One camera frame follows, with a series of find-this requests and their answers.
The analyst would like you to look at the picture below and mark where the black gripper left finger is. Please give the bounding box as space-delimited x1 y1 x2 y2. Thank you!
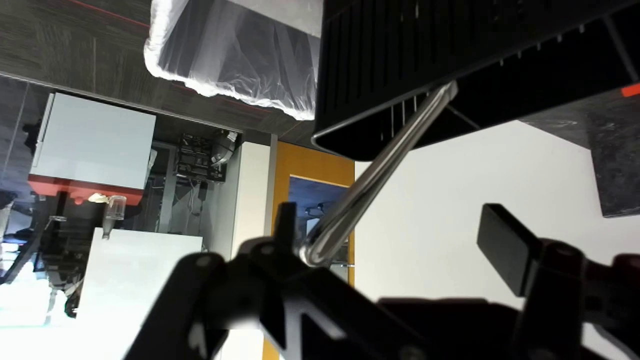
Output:
123 201 377 360

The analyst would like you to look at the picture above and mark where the black wire rack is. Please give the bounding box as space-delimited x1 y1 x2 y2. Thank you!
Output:
176 129 241 184

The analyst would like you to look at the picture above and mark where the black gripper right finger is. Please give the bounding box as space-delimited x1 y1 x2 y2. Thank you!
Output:
476 203 640 360

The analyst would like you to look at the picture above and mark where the white box machine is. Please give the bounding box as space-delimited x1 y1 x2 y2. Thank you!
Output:
29 91 158 193

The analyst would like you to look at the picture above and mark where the orange door frame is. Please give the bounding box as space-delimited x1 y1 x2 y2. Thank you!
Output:
263 141 357 360

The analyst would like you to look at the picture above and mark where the black rectangular utensil holder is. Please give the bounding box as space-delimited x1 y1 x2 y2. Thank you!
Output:
310 0 640 162

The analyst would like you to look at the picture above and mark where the table with red cloth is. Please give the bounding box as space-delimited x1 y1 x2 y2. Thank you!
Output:
27 174 146 208

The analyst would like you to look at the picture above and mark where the white board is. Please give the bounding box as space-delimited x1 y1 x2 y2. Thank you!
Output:
0 227 207 360

